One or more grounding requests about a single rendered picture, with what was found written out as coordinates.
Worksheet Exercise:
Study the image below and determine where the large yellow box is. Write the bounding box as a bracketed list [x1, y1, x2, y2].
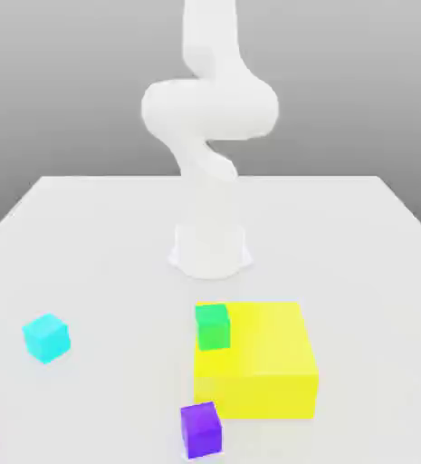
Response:
[193, 301, 320, 421]

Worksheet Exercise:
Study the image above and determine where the small cyan cube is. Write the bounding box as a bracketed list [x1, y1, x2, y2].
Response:
[21, 313, 72, 365]

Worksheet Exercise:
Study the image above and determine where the small green cube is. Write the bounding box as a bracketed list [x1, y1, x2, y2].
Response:
[195, 303, 232, 353]

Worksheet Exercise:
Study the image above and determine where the small purple cube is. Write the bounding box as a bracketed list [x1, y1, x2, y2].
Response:
[179, 401, 224, 460]

